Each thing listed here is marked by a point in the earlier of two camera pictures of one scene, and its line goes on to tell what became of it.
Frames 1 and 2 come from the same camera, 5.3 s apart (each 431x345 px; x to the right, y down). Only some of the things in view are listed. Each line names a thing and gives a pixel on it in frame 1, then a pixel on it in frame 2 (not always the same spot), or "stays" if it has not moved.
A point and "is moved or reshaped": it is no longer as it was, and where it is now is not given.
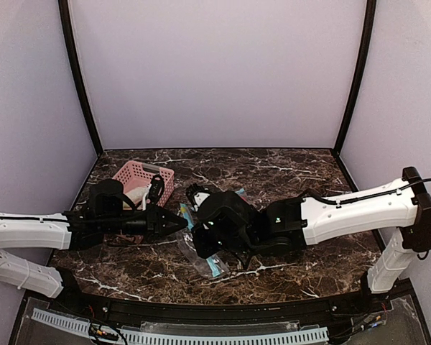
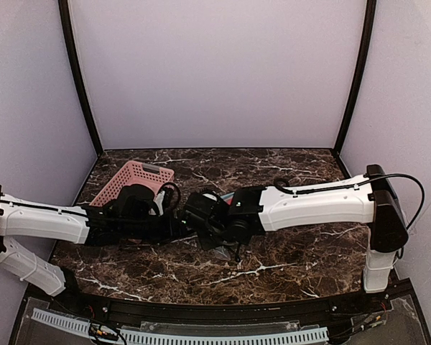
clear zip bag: x=212 y=265 is moved or reshaped
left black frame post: x=75 y=72 stays
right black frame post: x=370 y=8 stays
